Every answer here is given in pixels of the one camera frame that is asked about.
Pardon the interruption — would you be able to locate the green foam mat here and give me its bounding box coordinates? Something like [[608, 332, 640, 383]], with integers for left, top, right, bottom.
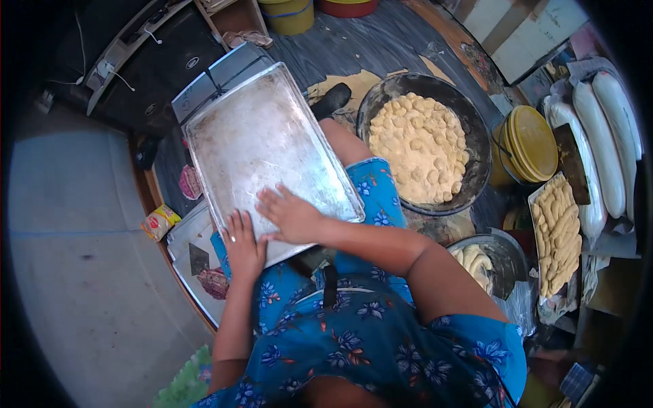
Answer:
[[152, 345, 213, 408]]

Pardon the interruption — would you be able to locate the grey metal box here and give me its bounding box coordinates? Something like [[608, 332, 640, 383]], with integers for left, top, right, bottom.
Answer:
[[171, 42, 277, 124]]

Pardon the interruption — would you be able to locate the person's body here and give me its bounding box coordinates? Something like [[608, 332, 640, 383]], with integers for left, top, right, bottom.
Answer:
[[191, 244, 529, 408]]

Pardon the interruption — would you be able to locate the tray of dough sticks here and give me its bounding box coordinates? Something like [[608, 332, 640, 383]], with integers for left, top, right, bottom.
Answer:
[[528, 172, 584, 308]]

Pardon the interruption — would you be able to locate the floured metal baking tray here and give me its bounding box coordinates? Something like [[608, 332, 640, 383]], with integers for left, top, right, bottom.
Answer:
[[183, 62, 366, 269]]

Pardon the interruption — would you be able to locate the wooden shelf with sandals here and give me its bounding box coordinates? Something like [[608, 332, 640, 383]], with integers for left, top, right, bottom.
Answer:
[[195, 0, 274, 51]]

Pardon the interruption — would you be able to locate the dark flat scraper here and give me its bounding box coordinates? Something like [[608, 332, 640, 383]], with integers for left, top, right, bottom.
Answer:
[[553, 123, 591, 206]]

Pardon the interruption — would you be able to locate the person's right hand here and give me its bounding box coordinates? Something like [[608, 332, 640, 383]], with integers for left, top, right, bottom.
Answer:
[[254, 183, 328, 245]]

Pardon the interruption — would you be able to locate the person's left hand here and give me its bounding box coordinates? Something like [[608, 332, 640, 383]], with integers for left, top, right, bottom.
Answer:
[[222, 208, 268, 284]]

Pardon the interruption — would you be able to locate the brown cardboard sheet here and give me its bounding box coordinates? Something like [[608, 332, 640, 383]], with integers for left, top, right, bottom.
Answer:
[[306, 68, 410, 105]]

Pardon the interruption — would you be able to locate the small metal bowl with dough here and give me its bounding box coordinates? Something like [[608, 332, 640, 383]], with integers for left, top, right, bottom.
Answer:
[[446, 228, 530, 302]]

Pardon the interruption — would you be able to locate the long white plastic bag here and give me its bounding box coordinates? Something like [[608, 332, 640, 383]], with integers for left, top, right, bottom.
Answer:
[[592, 70, 644, 223], [543, 95, 609, 240], [572, 81, 627, 220]]

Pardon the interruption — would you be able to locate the red plastic tub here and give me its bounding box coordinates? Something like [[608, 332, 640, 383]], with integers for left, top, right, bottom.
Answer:
[[318, 0, 380, 18]]

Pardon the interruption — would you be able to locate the large dark metal basin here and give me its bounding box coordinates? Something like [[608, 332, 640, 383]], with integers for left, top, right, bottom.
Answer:
[[356, 72, 493, 217]]

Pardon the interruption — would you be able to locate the white cupboard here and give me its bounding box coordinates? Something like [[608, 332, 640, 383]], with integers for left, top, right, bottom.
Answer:
[[449, 0, 591, 86]]

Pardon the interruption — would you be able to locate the pile of dough balls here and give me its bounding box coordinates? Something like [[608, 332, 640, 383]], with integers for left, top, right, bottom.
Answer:
[[368, 92, 470, 205]]

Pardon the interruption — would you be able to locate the pink crumpled cloth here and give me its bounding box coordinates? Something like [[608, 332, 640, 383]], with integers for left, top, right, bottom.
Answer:
[[197, 267, 231, 301], [179, 165, 204, 201]]

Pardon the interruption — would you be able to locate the yellow plastic bucket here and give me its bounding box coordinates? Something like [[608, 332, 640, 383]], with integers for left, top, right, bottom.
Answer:
[[257, 0, 316, 36]]

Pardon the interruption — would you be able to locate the yellow snack packet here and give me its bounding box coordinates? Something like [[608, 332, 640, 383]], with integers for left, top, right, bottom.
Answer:
[[141, 204, 182, 242]]

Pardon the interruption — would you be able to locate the yellow bucket with lids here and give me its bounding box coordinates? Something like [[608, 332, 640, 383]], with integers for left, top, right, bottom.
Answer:
[[489, 105, 559, 188]]

